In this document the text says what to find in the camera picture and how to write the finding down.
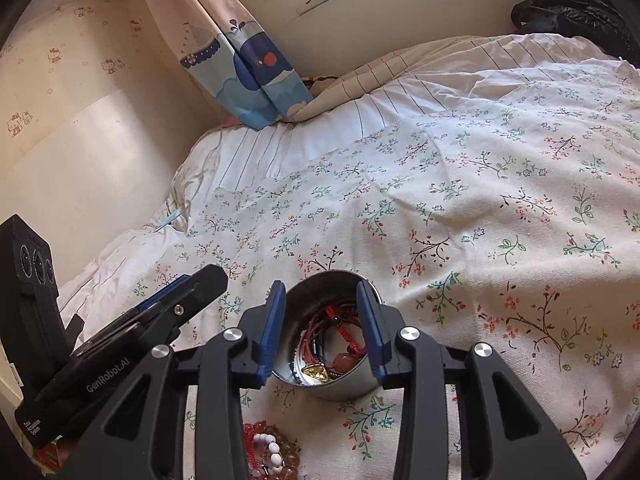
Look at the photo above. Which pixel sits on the round metal bowl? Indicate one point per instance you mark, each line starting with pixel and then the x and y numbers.
pixel 340 385

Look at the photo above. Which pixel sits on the pink cloth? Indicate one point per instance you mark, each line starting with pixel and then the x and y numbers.
pixel 231 122

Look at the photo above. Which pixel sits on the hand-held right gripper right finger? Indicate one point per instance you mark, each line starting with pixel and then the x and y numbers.
pixel 371 335

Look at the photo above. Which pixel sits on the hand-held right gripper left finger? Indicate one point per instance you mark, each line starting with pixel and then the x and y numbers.
pixel 272 332

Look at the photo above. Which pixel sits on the whale print curtain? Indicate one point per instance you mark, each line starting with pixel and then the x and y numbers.
pixel 250 65

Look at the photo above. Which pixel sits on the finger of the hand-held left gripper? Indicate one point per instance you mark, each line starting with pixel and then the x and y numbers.
pixel 210 285

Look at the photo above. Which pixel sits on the black jacket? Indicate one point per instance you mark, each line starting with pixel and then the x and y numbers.
pixel 575 15

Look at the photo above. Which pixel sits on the beige striped quilt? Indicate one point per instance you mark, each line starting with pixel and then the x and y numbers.
pixel 360 80

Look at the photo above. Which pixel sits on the floral blanket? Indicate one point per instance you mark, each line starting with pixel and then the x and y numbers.
pixel 450 185

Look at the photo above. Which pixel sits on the orange stone beads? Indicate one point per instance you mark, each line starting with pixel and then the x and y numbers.
pixel 345 362

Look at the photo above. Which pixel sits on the gold pendant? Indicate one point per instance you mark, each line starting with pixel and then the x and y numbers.
pixel 316 375

